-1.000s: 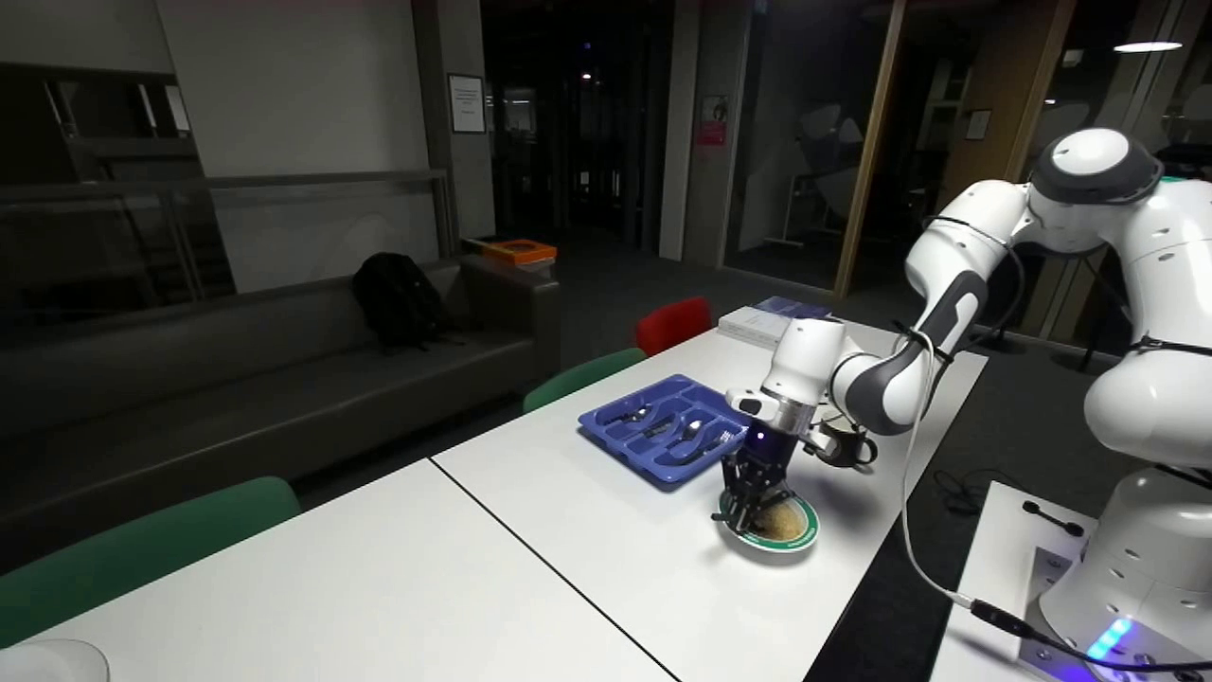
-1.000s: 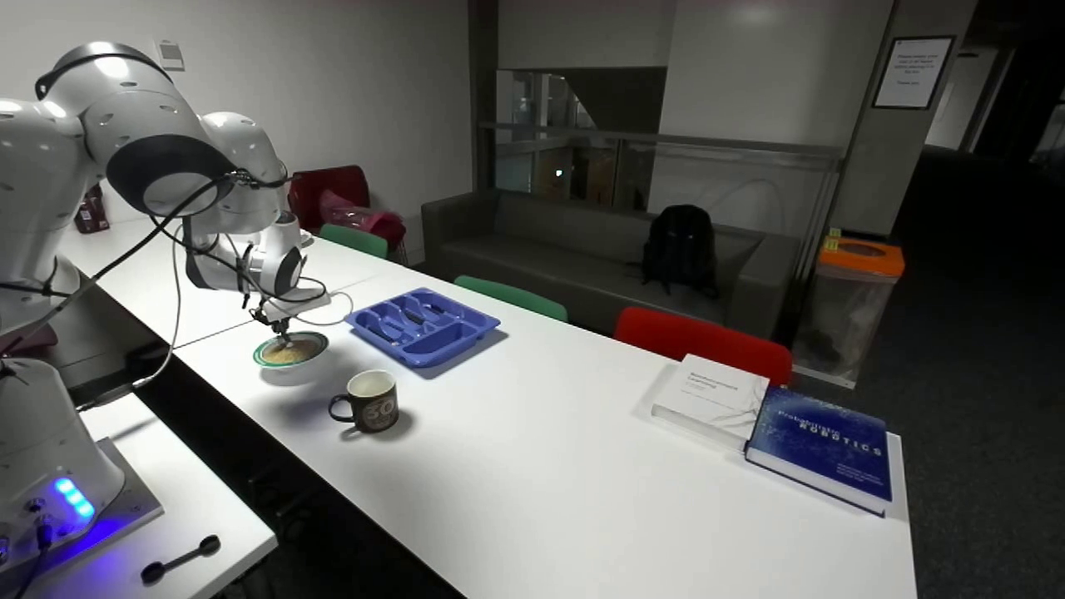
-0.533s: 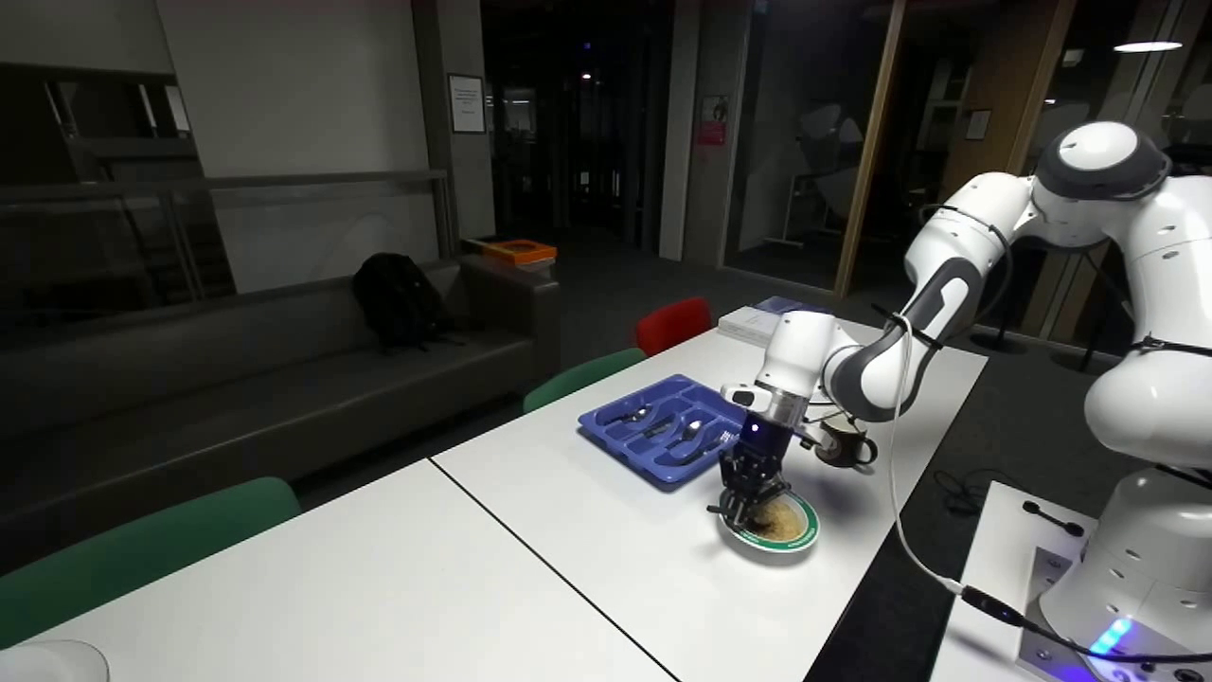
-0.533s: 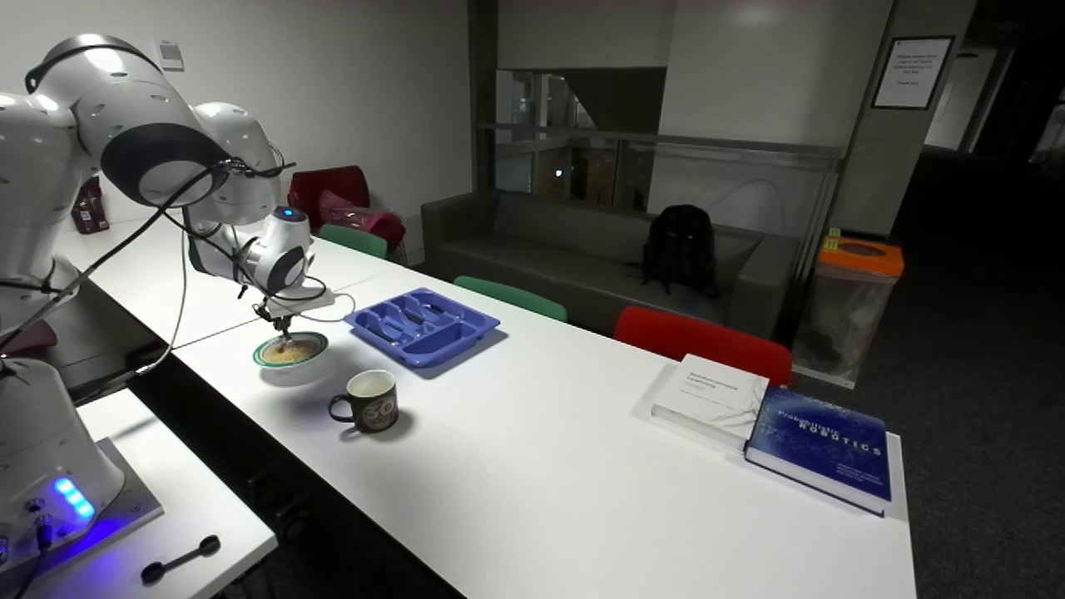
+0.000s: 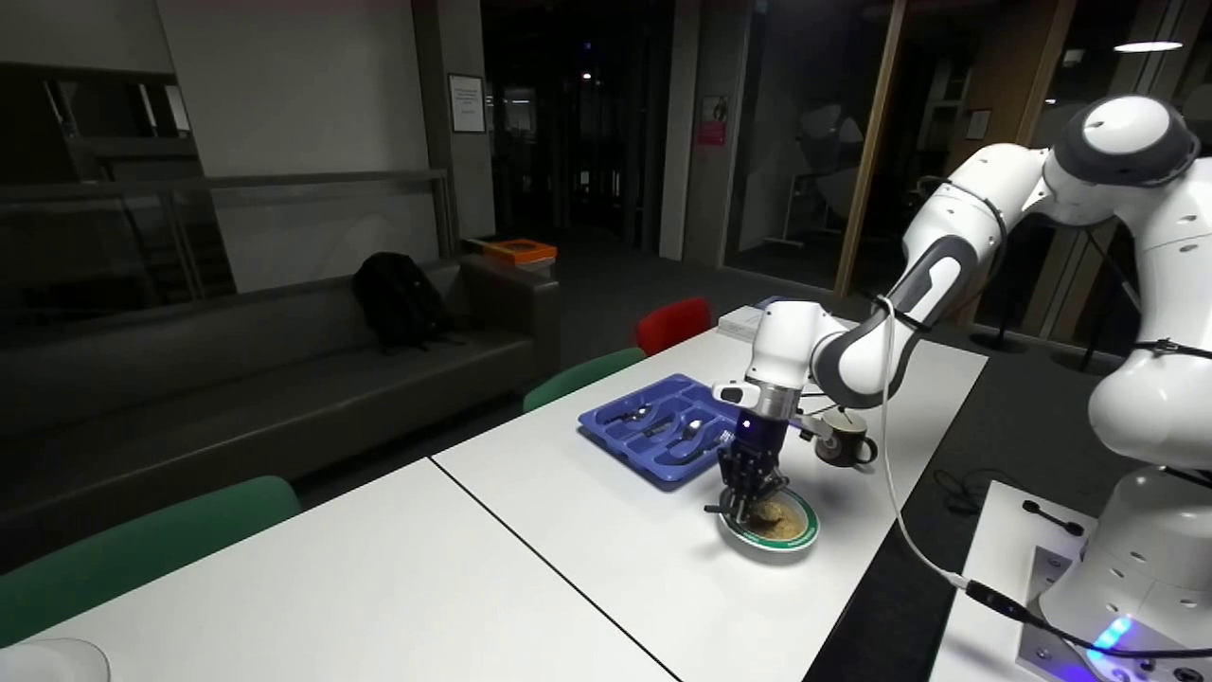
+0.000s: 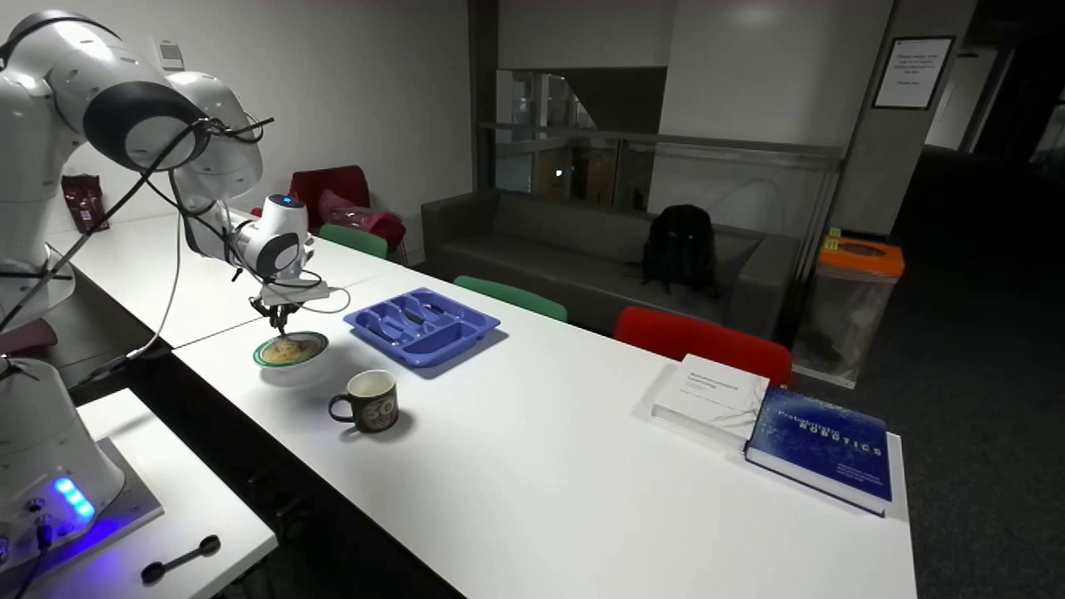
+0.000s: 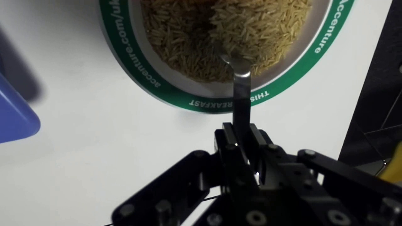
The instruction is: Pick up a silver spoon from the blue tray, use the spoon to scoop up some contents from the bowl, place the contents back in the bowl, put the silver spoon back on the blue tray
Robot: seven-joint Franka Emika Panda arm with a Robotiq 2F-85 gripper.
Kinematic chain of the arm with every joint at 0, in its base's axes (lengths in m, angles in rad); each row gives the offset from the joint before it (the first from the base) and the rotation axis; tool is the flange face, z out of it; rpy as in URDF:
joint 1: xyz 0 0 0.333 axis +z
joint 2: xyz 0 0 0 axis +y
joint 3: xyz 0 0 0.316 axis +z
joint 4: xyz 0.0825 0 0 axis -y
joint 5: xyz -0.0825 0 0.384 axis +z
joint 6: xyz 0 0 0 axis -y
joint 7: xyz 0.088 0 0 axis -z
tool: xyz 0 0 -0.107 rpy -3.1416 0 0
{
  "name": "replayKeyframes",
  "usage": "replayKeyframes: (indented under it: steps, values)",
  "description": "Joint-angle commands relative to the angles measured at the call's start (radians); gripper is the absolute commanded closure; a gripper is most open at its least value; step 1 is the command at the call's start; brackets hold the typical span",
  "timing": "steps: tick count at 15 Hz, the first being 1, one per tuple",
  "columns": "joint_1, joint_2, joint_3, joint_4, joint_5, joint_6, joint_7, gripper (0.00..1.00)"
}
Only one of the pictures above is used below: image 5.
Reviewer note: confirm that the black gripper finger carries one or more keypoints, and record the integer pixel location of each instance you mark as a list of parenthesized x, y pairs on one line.
[(765, 495), (735, 495)]

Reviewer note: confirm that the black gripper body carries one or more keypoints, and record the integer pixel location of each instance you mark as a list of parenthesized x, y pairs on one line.
[(760, 438)]

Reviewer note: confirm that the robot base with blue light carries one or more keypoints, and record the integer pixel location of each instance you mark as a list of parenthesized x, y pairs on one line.
[(1084, 636)]

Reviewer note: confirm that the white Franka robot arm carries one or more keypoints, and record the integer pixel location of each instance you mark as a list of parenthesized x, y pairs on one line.
[(1137, 380)]

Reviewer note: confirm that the green rimmed white bowl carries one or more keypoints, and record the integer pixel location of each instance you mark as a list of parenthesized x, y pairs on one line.
[(795, 544)]

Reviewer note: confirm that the blue plastic cutlery tray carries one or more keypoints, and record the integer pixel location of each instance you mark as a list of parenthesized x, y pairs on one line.
[(631, 449)]

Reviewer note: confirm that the brown cereal flakes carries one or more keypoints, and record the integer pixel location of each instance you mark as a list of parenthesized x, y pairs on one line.
[(794, 515)]

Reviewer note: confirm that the dark ceramic mug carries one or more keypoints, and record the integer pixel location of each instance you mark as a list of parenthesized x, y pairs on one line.
[(842, 446)]

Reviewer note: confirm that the silver table knife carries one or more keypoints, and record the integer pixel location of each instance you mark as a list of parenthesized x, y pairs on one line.
[(666, 427)]

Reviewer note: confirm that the silver teaspoon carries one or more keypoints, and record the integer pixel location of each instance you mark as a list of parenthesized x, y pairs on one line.
[(634, 409)]

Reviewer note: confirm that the red chair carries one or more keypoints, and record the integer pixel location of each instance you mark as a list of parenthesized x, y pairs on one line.
[(670, 326)]

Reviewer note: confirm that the green chair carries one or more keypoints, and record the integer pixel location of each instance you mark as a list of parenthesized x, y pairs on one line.
[(581, 375), (139, 549)]

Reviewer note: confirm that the black dumbbell shaped tool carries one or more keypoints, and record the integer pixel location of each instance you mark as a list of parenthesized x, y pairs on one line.
[(1050, 515)]

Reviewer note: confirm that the orange lidded bin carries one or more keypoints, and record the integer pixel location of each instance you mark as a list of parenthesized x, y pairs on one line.
[(516, 252)]

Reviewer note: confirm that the black backpack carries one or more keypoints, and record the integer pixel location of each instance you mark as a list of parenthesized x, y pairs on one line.
[(399, 305)]

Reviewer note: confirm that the ceiling light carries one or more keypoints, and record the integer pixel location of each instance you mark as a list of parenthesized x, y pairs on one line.
[(1145, 46)]

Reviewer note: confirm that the grey sofa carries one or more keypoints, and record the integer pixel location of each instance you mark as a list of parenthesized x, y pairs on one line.
[(190, 401)]

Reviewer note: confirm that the glass balustrade with handrail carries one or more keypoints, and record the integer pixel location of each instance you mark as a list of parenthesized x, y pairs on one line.
[(190, 190)]

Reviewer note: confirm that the red wall sign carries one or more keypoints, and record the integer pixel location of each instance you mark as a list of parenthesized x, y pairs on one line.
[(709, 127)]

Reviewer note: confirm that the framed wall notice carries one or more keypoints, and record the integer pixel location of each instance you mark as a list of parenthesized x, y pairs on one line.
[(466, 105)]

